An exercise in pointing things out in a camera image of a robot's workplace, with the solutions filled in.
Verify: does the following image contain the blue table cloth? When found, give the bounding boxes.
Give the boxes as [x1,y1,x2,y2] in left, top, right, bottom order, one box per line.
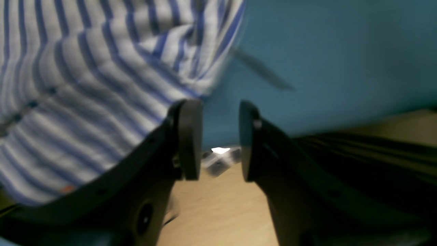
[203,0,437,149]

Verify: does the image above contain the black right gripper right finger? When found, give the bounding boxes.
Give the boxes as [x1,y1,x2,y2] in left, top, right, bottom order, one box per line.
[239,101,436,246]

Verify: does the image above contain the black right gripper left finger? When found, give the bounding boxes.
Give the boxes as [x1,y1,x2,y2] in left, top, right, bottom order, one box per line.
[1,99,202,246]

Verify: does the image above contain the black cable tie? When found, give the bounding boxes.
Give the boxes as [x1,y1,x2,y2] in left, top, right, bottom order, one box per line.
[230,48,295,91]

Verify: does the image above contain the blue white striped T-shirt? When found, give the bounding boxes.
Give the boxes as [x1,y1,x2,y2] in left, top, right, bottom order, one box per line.
[0,0,245,206]

